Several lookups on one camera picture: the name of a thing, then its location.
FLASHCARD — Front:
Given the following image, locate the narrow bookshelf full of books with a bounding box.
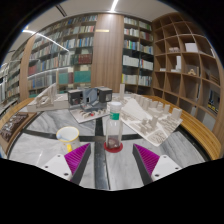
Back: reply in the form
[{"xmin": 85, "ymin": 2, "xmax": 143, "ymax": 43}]
[{"xmin": 120, "ymin": 16, "xmax": 155, "ymax": 96}]

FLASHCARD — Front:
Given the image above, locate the white city block model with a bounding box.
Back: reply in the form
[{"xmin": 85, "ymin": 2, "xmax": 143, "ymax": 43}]
[{"xmin": 114, "ymin": 83, "xmax": 184, "ymax": 148}]

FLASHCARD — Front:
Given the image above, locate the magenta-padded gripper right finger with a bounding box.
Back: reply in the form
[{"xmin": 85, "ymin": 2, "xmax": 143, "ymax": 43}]
[{"xmin": 131, "ymin": 143, "xmax": 183, "ymax": 187}]

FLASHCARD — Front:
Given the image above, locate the flat round red coaster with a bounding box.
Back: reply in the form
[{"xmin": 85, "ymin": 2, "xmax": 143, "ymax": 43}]
[{"xmin": 103, "ymin": 141, "xmax": 124, "ymax": 154}]

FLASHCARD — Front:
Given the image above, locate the dark grey building model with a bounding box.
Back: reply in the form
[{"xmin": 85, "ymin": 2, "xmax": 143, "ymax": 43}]
[{"xmin": 67, "ymin": 86, "xmax": 114, "ymax": 124}]

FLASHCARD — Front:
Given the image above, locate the brown model on wooden board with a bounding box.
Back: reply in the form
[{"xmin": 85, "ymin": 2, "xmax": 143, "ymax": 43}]
[{"xmin": 0, "ymin": 112, "xmax": 30, "ymax": 143}]

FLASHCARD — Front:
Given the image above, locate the clear green-labelled plastic bottle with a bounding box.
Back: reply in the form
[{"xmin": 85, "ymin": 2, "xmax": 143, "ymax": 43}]
[{"xmin": 105, "ymin": 101, "xmax": 124, "ymax": 150}]

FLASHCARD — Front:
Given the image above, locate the wooden cubby shelf unit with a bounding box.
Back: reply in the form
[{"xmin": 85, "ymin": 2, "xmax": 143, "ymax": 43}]
[{"xmin": 151, "ymin": 12, "xmax": 224, "ymax": 135}]

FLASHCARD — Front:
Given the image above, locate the white mug with yellow handle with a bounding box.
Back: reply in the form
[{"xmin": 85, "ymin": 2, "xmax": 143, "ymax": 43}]
[{"xmin": 55, "ymin": 126, "xmax": 82, "ymax": 154}]

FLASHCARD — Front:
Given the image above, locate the glass-fronted side bookshelf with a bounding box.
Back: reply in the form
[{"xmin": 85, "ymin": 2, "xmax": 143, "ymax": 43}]
[{"xmin": 0, "ymin": 49, "xmax": 26, "ymax": 108}]

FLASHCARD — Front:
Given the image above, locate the straight ceiling light strip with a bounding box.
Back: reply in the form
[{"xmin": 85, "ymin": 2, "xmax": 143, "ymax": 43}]
[{"xmin": 109, "ymin": 0, "xmax": 120, "ymax": 13}]

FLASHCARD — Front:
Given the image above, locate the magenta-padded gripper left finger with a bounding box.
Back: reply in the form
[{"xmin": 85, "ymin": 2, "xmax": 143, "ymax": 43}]
[{"xmin": 42, "ymin": 142, "xmax": 92, "ymax": 186}]

